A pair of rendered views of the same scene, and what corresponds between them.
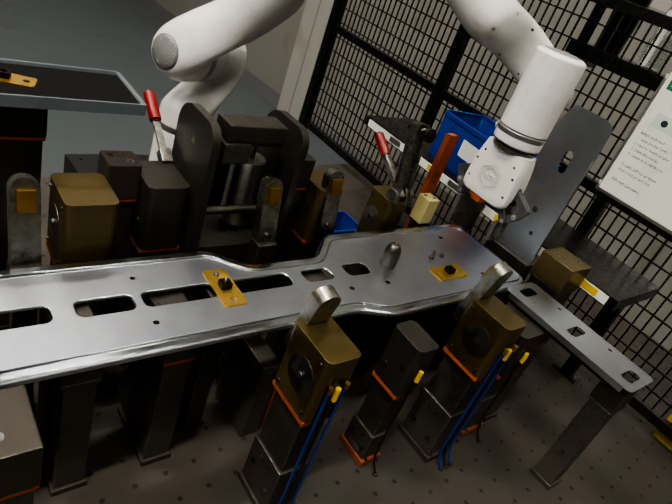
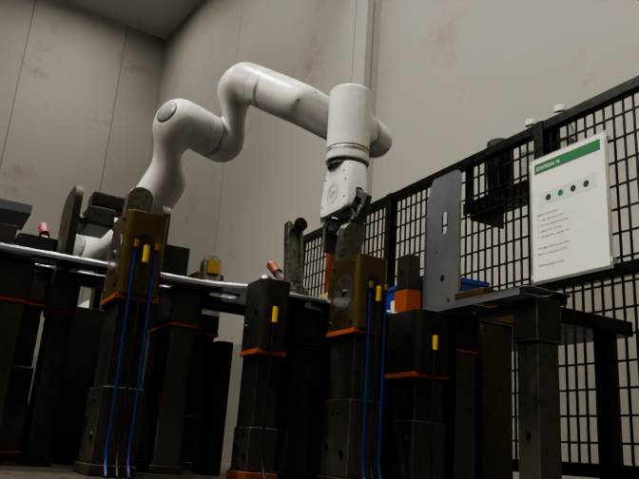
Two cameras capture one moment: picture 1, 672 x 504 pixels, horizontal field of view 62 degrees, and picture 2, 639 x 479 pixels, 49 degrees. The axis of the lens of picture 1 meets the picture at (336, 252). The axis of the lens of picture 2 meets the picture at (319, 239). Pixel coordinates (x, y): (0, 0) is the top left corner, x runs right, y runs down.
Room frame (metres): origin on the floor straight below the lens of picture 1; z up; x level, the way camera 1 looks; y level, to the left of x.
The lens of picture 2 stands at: (-0.25, -0.58, 0.74)
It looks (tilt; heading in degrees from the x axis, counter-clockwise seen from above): 17 degrees up; 18
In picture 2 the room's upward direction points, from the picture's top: 4 degrees clockwise
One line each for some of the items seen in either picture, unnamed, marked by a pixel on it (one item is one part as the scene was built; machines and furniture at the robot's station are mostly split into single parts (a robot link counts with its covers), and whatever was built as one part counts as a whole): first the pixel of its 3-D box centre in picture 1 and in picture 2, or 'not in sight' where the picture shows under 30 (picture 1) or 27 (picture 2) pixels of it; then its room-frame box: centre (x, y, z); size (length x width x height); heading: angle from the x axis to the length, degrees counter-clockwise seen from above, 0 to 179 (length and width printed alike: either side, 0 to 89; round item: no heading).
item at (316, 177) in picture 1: (293, 253); (191, 371); (1.01, 0.08, 0.88); 0.11 x 0.07 x 0.37; 46
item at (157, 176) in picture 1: (141, 264); (14, 347); (0.78, 0.32, 0.89); 0.12 x 0.07 x 0.38; 46
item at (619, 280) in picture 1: (491, 194); (440, 344); (1.45, -0.34, 1.02); 0.90 x 0.22 x 0.03; 46
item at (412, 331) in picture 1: (390, 403); (263, 379); (0.73, -0.18, 0.84); 0.10 x 0.05 x 0.29; 46
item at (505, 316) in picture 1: (461, 387); (358, 370); (0.81, -0.30, 0.87); 0.12 x 0.07 x 0.35; 46
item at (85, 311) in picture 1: (65, 394); not in sight; (0.51, 0.28, 0.84); 0.12 x 0.05 x 0.29; 46
